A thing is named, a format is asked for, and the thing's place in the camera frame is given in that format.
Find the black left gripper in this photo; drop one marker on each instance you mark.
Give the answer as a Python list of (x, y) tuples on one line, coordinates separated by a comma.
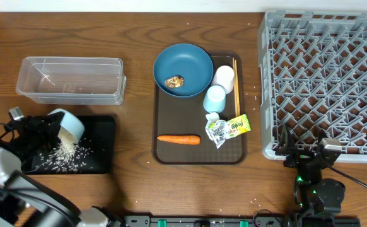
[(38, 128)]

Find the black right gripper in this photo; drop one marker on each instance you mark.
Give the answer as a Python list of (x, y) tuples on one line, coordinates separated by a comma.
[(299, 156)]

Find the light blue small bowl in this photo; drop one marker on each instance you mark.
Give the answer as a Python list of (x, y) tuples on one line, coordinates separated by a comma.
[(71, 129)]

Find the white rice pile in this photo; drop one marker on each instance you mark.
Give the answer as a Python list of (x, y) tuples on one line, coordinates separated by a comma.
[(65, 158)]

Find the orange carrot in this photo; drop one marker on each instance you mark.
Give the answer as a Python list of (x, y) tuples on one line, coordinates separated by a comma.
[(180, 139)]

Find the brown food scrap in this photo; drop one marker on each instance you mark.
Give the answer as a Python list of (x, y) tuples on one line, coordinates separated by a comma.
[(174, 81)]

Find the dark blue bowl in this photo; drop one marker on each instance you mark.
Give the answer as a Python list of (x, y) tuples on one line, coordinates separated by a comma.
[(188, 61)]

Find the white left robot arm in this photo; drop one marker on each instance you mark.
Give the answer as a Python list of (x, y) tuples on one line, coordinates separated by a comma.
[(18, 191)]

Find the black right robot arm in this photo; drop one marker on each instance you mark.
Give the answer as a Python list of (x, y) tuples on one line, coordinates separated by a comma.
[(320, 198)]

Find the black waste tray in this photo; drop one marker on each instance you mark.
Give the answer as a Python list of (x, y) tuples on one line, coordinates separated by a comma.
[(93, 154)]

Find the grey dishwasher rack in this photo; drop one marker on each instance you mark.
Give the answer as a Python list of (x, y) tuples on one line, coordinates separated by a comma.
[(313, 69)]

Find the clear plastic bin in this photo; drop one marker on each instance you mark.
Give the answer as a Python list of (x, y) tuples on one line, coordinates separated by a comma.
[(72, 80)]

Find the crumpled green snack wrapper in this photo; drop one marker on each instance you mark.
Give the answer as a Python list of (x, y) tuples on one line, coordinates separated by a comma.
[(221, 130)]

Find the white crumpled tissue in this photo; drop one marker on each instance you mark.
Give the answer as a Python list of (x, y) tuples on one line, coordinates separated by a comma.
[(212, 117)]

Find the wooden chopstick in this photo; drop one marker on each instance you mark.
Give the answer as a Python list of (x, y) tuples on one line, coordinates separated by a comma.
[(237, 86), (234, 85)]

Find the light blue cup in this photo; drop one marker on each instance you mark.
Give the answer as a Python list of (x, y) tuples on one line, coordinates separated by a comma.
[(215, 99)]

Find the pink cup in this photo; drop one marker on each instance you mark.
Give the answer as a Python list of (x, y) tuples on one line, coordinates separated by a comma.
[(224, 76)]

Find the brown serving tray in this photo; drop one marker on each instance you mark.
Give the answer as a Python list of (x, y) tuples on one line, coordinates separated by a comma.
[(186, 116)]

